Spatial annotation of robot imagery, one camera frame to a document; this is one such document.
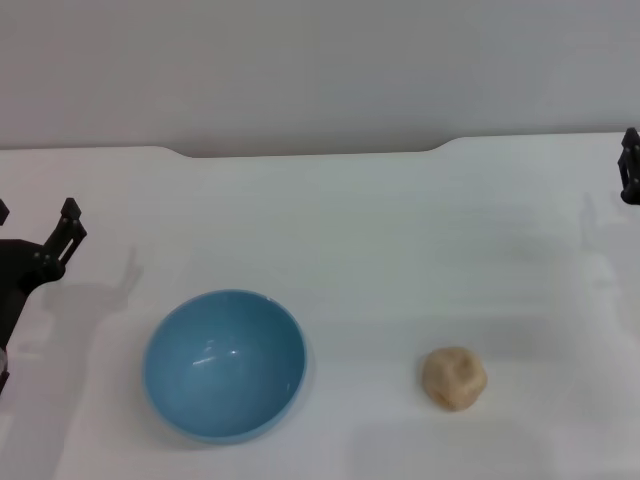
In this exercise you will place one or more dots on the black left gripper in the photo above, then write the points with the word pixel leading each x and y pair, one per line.
pixel 15 270

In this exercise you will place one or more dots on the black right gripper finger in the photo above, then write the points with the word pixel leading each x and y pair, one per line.
pixel 634 190

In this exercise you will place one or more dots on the blue ceramic bowl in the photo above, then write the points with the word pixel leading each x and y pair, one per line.
pixel 225 365

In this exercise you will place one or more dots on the beige egg yolk pastry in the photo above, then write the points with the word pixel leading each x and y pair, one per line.
pixel 452 380

